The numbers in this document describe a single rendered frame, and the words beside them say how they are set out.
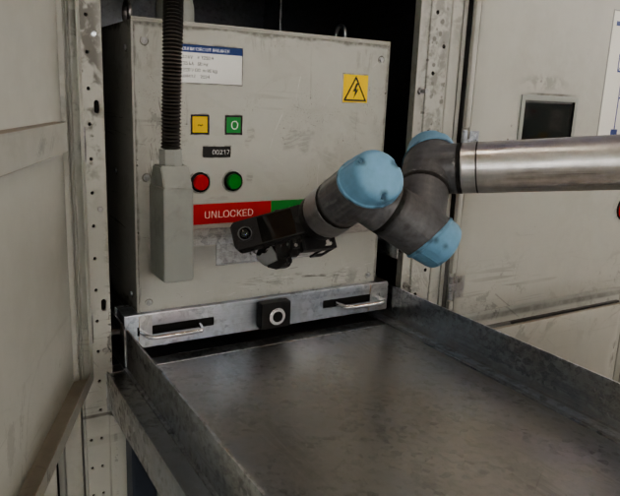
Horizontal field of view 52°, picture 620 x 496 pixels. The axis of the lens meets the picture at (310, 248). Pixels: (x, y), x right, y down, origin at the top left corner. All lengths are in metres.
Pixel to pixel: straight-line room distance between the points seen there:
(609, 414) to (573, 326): 0.72
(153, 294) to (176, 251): 0.15
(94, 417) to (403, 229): 0.58
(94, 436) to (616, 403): 0.79
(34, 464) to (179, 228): 0.37
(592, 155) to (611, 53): 0.73
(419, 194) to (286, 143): 0.35
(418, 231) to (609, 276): 0.99
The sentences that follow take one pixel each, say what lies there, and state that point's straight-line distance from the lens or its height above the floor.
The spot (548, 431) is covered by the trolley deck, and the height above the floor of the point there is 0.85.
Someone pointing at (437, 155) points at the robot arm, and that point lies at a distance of 0.95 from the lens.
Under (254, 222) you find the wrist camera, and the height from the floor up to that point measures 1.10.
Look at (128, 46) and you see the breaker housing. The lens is 1.06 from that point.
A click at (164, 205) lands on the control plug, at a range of 0.96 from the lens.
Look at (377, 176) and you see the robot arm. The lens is 0.81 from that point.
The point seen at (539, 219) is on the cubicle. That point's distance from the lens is 1.52.
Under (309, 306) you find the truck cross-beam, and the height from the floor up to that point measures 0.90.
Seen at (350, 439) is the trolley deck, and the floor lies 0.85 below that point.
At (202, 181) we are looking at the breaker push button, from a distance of 1.08.
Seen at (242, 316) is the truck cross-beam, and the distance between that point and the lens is 1.17.
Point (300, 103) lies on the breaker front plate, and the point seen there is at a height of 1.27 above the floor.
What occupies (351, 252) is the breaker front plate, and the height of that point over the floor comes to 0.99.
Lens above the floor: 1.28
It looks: 13 degrees down
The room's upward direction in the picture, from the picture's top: 2 degrees clockwise
